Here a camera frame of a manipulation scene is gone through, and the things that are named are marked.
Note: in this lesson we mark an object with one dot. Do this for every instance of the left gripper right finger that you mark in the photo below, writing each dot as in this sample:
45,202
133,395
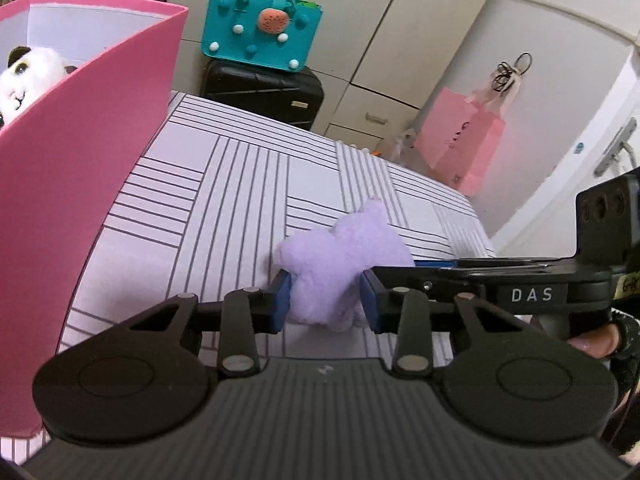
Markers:
395,302

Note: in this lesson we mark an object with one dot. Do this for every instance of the white wardrobe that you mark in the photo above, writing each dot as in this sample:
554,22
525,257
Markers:
380,60

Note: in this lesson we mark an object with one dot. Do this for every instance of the silver door handle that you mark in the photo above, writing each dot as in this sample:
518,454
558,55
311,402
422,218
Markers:
619,144

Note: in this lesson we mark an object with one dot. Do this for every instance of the teal felt handbag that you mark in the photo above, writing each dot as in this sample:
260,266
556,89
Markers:
275,34

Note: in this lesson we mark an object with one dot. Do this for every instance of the white panda plush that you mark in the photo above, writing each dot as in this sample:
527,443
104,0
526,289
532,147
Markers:
30,73

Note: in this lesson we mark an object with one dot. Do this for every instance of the pink paper bag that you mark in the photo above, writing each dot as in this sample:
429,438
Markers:
460,135

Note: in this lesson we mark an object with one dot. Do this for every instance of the black suitcase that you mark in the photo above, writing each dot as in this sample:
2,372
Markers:
292,98

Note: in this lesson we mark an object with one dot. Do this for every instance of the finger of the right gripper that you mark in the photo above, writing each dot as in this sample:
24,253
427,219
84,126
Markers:
436,263

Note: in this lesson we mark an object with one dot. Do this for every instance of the purple star plush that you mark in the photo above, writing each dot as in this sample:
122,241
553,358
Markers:
326,264

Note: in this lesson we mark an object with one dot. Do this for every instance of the person right hand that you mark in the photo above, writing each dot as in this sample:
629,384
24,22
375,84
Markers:
598,343

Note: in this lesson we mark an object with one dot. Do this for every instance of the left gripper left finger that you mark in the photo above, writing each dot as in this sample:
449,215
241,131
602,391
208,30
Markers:
245,313

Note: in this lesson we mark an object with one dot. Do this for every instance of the pink cardboard box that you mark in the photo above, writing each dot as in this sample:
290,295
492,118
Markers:
64,161

